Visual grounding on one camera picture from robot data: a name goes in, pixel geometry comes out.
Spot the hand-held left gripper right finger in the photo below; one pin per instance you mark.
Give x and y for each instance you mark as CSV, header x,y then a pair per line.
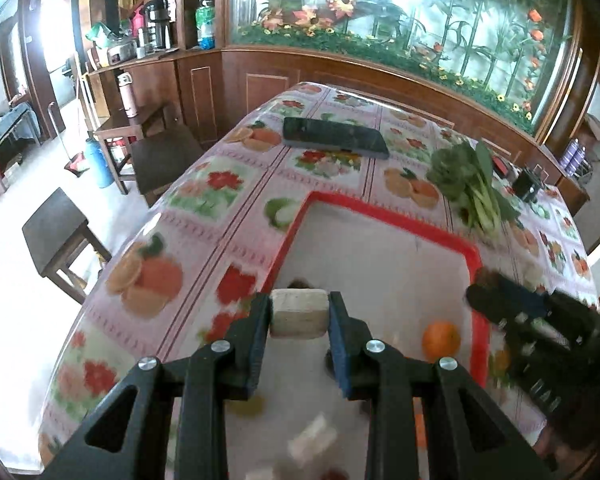
x,y
342,360

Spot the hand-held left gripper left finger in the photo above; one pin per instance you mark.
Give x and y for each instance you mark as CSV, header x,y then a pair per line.
x,y
255,360

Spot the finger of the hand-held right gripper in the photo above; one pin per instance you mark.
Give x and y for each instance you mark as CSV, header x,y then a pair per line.
x,y
525,292
495,307

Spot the white sugarcane chunk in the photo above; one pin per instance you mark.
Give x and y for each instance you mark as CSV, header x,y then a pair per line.
x,y
312,440
300,315

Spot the red rimmed white tray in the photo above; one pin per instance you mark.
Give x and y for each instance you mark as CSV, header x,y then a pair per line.
x,y
380,270

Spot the black device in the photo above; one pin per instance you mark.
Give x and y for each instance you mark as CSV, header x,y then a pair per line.
x,y
527,185

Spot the wooden cabinet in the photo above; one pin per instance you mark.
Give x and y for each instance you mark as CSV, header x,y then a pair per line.
x,y
572,190

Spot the red black box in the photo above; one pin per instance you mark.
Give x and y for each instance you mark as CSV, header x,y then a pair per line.
x,y
501,166

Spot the green bok choy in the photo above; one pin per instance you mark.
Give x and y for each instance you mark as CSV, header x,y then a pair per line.
x,y
460,175

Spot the floral fruit print tablecloth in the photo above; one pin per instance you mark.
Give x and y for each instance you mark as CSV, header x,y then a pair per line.
x,y
220,220

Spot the wooden chair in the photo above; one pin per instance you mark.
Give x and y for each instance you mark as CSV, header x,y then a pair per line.
x,y
165,152

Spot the dark wooden stool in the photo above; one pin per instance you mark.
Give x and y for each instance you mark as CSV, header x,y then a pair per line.
x,y
55,220

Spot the blue water bottle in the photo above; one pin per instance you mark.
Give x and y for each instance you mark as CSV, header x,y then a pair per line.
x,y
99,165

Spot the pink white thermos flask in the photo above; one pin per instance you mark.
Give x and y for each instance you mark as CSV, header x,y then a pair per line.
x,y
127,97

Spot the painted flower glass panel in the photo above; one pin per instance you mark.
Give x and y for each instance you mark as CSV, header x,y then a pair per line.
x,y
405,25

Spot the green plastic bottle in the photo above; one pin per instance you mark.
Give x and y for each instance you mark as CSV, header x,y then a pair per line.
x,y
206,27

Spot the black thermos jug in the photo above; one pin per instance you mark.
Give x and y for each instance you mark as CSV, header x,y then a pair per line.
x,y
155,20

